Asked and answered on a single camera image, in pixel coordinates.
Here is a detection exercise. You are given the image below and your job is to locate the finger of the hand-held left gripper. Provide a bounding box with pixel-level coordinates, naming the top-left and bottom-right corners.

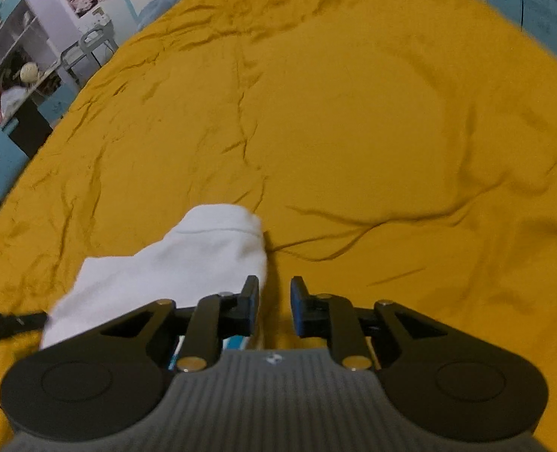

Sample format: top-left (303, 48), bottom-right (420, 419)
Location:
top-left (0, 311), bottom-right (49, 345)

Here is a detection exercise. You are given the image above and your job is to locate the light blue pillow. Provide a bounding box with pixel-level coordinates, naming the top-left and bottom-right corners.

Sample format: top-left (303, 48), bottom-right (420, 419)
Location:
top-left (136, 0), bottom-right (205, 32)

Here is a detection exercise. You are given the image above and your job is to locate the white small garment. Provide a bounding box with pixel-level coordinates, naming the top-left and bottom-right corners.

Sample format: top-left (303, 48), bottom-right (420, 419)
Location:
top-left (41, 204), bottom-right (269, 350)

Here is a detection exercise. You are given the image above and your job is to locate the white shelf unit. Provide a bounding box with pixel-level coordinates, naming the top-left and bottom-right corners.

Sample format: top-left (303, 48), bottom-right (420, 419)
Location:
top-left (0, 0), bottom-right (64, 86)

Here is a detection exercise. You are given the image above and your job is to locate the grey metal cart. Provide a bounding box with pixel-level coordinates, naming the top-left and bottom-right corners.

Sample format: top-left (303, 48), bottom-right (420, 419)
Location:
top-left (61, 21), bottom-right (120, 88)

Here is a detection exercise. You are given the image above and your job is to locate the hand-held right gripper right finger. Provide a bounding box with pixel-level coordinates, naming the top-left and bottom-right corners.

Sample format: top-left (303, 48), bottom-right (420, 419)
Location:
top-left (291, 276), bottom-right (449, 371)

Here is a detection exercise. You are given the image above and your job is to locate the mustard yellow bed sheet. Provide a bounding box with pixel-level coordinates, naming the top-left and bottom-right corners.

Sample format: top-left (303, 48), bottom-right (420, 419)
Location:
top-left (0, 0), bottom-right (557, 452)

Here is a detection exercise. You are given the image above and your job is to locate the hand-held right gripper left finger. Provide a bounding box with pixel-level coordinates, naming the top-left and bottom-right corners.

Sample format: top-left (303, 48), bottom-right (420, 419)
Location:
top-left (101, 275), bottom-right (260, 372)

